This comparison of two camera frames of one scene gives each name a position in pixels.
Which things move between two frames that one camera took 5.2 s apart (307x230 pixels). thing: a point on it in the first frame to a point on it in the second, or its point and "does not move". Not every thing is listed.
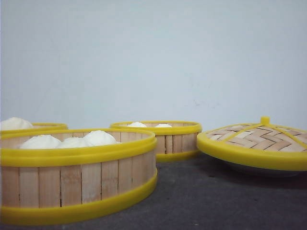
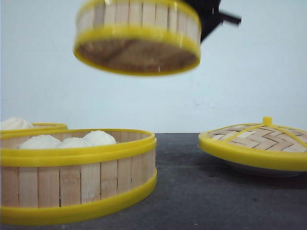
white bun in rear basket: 15,123 does not move
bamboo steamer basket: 46,126 does not move
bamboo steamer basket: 178,143 to 137,38
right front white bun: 98,137 does not move
